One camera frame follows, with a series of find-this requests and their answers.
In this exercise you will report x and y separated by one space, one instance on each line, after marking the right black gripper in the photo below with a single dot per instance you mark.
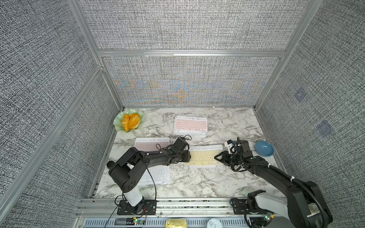
224 156

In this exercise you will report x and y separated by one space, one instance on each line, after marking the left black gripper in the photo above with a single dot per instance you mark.
187 158

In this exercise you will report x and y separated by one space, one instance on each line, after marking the yellow keyboard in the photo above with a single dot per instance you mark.
203 156

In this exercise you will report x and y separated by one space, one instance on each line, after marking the white keyboard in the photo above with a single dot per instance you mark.
157 175

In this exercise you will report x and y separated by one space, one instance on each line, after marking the pink keyboard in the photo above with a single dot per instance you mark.
190 125
151 144

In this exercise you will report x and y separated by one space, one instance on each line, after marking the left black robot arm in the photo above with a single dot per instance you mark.
128 170

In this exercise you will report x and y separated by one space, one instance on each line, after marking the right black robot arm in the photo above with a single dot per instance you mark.
302 202

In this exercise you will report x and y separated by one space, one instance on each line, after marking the blue bowl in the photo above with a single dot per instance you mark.
264 148

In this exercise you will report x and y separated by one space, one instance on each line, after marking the orange croissant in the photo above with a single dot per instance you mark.
130 122

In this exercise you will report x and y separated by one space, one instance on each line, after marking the white round container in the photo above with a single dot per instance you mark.
214 223

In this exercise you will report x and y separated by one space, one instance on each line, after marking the gold tin can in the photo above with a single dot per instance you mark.
176 223

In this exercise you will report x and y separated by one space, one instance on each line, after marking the green leaf-shaped plate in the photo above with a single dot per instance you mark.
121 120

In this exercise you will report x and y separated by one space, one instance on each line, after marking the glass jar black lid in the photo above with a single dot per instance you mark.
110 164

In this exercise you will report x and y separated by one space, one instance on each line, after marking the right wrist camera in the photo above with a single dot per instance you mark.
230 146

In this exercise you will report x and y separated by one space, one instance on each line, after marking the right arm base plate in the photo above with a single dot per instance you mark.
245 206

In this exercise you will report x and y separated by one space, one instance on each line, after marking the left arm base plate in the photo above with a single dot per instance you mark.
145 207

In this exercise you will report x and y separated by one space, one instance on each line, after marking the aluminium mounting rail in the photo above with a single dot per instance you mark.
165 207

